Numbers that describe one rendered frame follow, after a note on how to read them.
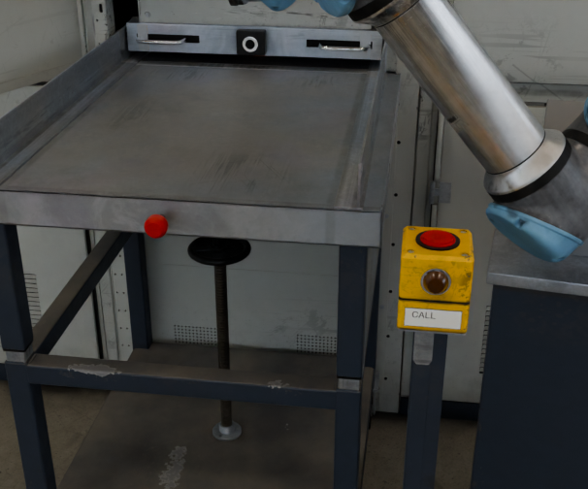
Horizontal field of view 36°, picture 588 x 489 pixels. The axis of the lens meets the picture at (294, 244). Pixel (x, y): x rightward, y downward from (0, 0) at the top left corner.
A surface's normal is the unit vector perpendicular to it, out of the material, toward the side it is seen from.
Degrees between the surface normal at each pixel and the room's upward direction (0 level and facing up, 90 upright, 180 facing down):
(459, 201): 90
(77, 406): 0
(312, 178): 0
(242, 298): 90
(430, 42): 90
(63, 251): 90
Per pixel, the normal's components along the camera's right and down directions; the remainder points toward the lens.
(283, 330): -0.14, 0.44
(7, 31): 0.82, 0.25
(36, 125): 0.99, 0.07
